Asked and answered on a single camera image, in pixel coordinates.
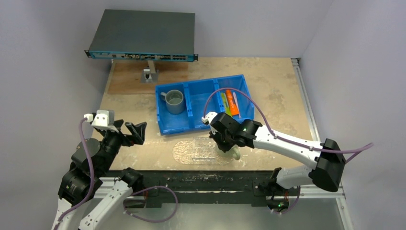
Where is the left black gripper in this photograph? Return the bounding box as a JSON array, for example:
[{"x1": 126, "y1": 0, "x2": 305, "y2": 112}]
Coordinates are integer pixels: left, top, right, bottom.
[{"x1": 98, "y1": 119, "x2": 146, "y2": 174}]

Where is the light green mug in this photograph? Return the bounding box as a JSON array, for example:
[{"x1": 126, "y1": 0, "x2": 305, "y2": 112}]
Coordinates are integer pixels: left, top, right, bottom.
[{"x1": 220, "y1": 145, "x2": 241, "y2": 160}]

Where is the clear plastic holder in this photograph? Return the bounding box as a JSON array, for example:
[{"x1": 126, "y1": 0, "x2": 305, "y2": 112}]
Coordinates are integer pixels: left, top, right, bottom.
[{"x1": 185, "y1": 138, "x2": 220, "y2": 165}]

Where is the clear textured oval tray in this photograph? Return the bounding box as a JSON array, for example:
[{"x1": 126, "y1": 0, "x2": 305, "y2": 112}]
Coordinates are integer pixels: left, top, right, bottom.
[{"x1": 172, "y1": 140, "x2": 234, "y2": 165}]

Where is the blue plastic divided bin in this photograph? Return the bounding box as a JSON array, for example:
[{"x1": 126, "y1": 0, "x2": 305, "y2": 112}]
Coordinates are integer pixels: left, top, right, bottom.
[{"x1": 155, "y1": 74, "x2": 255, "y2": 136}]

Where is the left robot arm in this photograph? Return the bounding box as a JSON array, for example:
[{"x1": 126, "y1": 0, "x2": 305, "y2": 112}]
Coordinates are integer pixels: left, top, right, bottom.
[{"x1": 52, "y1": 120, "x2": 147, "y2": 230}]

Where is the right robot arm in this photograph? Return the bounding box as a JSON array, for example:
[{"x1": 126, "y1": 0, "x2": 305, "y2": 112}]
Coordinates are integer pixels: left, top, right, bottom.
[{"x1": 202, "y1": 112, "x2": 346, "y2": 195}]

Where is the grey mug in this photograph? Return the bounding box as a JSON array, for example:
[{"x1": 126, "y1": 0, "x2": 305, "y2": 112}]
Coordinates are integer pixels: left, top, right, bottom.
[{"x1": 160, "y1": 90, "x2": 186, "y2": 115}]

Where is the wooden base board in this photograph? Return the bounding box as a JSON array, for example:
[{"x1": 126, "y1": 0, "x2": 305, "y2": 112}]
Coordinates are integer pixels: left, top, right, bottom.
[{"x1": 106, "y1": 60, "x2": 198, "y2": 94}]

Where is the metal switch stand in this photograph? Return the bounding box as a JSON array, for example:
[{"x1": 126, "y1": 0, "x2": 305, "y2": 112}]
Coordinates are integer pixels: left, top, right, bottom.
[{"x1": 140, "y1": 60, "x2": 159, "y2": 83}]

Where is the black aluminium base frame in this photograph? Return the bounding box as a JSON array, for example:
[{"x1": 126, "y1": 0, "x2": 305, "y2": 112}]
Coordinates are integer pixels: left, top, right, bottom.
[{"x1": 85, "y1": 170, "x2": 345, "y2": 208}]

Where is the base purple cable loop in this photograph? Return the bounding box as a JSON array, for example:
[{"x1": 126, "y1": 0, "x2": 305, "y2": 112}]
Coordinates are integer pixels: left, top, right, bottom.
[{"x1": 123, "y1": 185, "x2": 177, "y2": 223}]

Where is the grey network switch box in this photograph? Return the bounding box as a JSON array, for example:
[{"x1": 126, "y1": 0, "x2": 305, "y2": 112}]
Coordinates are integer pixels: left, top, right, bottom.
[{"x1": 85, "y1": 9, "x2": 199, "y2": 62}]

